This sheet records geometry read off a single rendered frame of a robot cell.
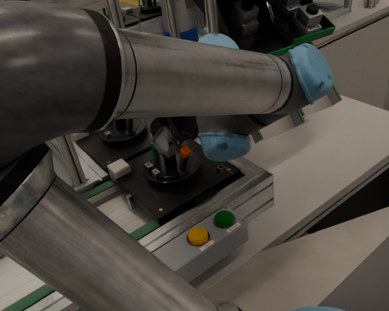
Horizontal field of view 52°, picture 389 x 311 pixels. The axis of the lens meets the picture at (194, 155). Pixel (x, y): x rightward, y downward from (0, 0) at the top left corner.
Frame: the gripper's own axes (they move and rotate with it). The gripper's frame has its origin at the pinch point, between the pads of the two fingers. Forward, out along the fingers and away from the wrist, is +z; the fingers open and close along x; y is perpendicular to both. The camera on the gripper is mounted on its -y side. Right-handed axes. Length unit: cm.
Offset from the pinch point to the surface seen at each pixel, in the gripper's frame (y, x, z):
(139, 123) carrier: -11.6, 4.8, 22.1
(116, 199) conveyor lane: 5.6, -13.8, 16.9
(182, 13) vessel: -56, 58, 47
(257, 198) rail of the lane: 24.7, 11.2, 0.6
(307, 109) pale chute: 12.3, 39.8, 0.6
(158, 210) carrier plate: 15.2, -10.5, 1.7
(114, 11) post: -81, 43, 68
